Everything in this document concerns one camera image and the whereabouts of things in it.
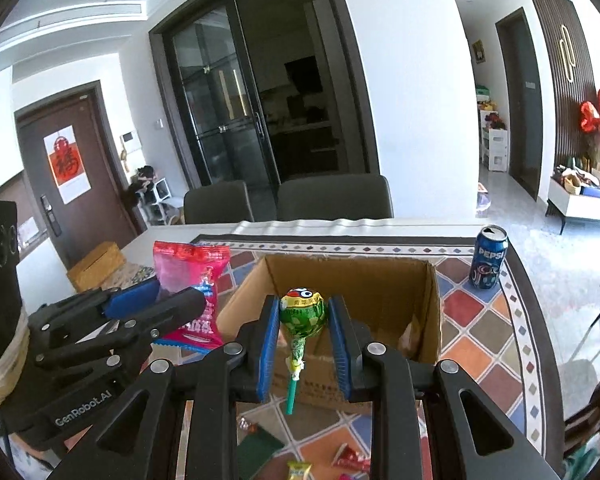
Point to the white low cabinet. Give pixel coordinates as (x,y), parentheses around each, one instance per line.
(585,207)

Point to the green lollipop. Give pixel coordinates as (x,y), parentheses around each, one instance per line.
(302,312)

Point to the white shoe rack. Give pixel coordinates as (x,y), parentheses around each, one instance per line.
(162,200)

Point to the wall intercom panel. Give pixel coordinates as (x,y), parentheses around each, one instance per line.
(130,141)

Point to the white hallway shelf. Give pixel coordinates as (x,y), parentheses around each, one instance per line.
(495,145)

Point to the brown entrance door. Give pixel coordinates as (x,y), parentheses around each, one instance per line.
(100,160)

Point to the red and white door poster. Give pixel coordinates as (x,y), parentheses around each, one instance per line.
(67,165)

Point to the black bag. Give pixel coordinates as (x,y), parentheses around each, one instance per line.
(142,180)

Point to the small wall picture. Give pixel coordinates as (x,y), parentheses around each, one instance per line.
(478,52)

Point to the green snack packet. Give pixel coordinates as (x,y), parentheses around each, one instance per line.
(260,441)

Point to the cardboard box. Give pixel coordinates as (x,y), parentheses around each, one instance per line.
(380,300)

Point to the yellow candy packet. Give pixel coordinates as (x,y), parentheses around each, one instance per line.
(299,471)

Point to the red snack packet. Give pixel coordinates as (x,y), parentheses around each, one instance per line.
(195,265)

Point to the wooden chair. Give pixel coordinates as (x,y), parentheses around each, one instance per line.
(587,430)

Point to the grey dining chair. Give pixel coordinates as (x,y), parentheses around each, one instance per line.
(217,202)
(335,197)

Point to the dark interior door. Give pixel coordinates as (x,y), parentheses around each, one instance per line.
(522,110)

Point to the small red candy packet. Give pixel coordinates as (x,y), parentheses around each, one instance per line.
(352,459)

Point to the colourful checkered table mat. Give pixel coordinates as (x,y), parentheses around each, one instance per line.
(480,330)

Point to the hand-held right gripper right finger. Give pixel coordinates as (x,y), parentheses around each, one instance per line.
(340,345)

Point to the red bow decoration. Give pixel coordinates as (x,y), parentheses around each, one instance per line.
(592,117)

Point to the assorted small boxes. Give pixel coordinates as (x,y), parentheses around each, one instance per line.
(585,177)

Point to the gold wall ornament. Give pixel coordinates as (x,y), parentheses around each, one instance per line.
(566,55)

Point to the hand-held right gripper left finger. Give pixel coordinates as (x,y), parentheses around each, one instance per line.
(267,350)

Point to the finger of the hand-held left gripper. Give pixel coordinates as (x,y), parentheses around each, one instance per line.
(130,297)
(180,307)

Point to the dark glass sliding door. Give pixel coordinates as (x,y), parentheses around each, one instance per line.
(215,110)

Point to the blue soda can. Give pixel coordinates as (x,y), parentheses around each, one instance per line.
(489,260)

